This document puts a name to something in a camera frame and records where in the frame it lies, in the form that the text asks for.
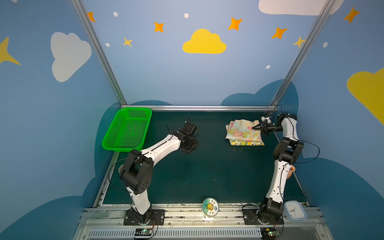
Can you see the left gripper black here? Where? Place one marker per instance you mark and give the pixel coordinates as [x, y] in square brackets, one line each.
[190, 144]

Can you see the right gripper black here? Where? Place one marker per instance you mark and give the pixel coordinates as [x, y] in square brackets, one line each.
[267, 128]

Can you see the pastel floral skirt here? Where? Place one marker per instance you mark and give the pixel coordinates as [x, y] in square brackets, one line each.
[242, 130]

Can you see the lemon print skirt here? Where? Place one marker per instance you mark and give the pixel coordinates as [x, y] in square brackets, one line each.
[245, 143]

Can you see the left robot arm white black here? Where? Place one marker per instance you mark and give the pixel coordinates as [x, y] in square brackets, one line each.
[136, 173]

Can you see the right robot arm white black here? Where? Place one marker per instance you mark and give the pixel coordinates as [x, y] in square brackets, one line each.
[285, 154]

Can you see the small terracotta cup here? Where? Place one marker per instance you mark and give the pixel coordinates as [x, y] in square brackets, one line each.
[291, 171]

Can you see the green plastic basket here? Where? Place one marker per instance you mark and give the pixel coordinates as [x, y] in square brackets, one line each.
[127, 130]

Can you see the round white green tape dispenser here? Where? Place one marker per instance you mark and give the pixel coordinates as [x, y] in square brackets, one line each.
[210, 208]

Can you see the white square clock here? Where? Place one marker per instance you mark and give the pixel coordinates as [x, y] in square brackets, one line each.
[294, 211]

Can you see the left green circuit board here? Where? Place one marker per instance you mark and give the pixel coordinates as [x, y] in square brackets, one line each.
[143, 233]

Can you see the green circuit board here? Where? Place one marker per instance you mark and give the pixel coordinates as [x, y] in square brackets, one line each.
[268, 234]
[143, 233]

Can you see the right green circuit board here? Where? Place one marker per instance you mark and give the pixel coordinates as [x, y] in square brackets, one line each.
[268, 234]

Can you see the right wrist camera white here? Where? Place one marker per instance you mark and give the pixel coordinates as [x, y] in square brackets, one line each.
[266, 120]

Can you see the rear aluminium frame bar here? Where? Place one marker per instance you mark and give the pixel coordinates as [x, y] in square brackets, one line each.
[204, 108]

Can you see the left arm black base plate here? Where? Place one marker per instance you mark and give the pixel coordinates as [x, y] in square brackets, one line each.
[156, 217]

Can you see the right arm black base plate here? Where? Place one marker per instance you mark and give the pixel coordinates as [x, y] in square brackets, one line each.
[250, 217]

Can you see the right aluminium frame post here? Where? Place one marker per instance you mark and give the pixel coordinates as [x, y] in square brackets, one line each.
[304, 50]

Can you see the aluminium frame post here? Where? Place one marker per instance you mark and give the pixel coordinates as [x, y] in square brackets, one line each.
[88, 26]
[304, 50]

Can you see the aluminium rail base frame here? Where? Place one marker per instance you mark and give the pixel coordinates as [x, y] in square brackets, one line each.
[187, 222]

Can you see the left aluminium frame post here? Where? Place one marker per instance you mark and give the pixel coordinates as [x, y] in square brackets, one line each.
[88, 26]

